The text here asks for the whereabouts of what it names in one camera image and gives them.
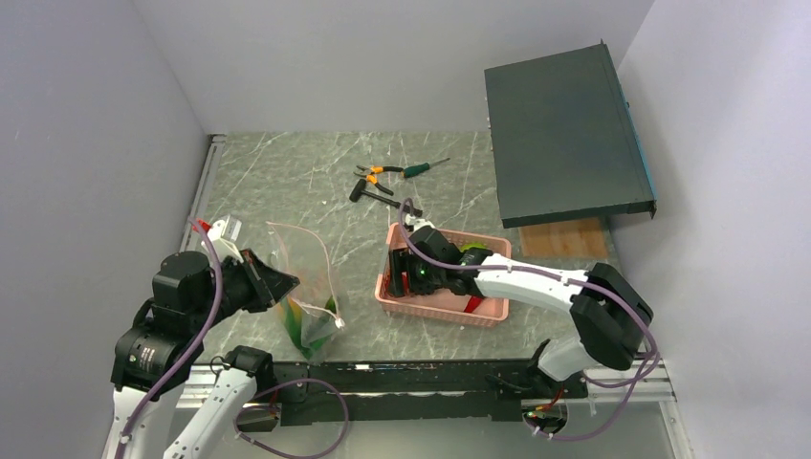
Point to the wooden board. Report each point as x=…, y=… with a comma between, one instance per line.
x=576, y=239

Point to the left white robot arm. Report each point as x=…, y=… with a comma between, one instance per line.
x=153, y=358

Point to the green cucumber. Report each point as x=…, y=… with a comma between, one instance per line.
x=319, y=324

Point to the aluminium frame rail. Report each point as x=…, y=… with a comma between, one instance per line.
x=643, y=382

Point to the green handled screwdriver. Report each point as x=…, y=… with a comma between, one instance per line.
x=415, y=170

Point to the dark green metal box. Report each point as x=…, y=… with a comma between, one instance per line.
x=565, y=146

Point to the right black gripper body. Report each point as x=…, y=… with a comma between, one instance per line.
x=421, y=278

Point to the green red mango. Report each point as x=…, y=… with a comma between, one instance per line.
x=291, y=317

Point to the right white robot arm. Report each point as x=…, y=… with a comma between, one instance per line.
x=611, y=321

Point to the red chili pepper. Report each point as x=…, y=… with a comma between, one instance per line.
x=473, y=304

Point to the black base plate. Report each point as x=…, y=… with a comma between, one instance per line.
x=415, y=390

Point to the clear zip top bag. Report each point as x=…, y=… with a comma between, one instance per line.
x=303, y=253

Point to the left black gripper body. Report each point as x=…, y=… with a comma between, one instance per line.
x=243, y=285

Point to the black hammer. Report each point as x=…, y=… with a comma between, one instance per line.
x=360, y=189

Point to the orange handled pliers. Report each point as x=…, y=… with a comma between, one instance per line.
x=371, y=173

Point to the pink plastic basket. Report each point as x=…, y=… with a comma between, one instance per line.
x=442, y=304

